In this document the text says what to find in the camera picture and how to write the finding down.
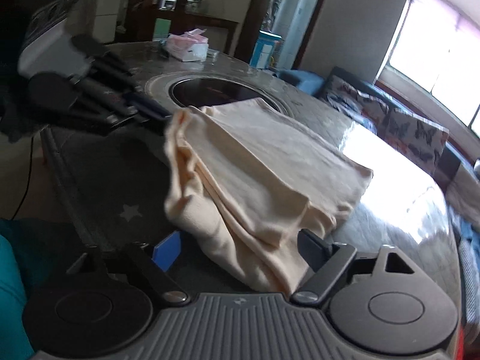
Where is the white refrigerator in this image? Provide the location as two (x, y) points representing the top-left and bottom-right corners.
(91, 0), (121, 43)

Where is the blue white small cabinet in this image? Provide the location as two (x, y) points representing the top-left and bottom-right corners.
(250, 30), (282, 70)

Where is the butterfly print cushion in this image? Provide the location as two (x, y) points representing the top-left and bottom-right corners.
(320, 76), (390, 133)
(380, 109), (449, 176)

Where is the round black table stove recess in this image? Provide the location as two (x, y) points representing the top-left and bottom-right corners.
(145, 72), (293, 117)

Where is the dark wooden cabinet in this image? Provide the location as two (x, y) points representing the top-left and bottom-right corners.
(124, 0), (238, 54)

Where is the pink tissue pack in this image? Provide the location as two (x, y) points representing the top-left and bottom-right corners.
(165, 28), (209, 63)

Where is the cream beige garment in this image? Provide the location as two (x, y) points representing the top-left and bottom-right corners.
(164, 98), (373, 295)

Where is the window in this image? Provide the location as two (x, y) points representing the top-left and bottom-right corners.
(379, 0), (479, 135)

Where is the teal cloth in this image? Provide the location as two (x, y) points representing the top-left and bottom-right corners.
(0, 219), (34, 360)

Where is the blue corner sofa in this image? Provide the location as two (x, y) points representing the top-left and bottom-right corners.
(276, 67), (479, 310)

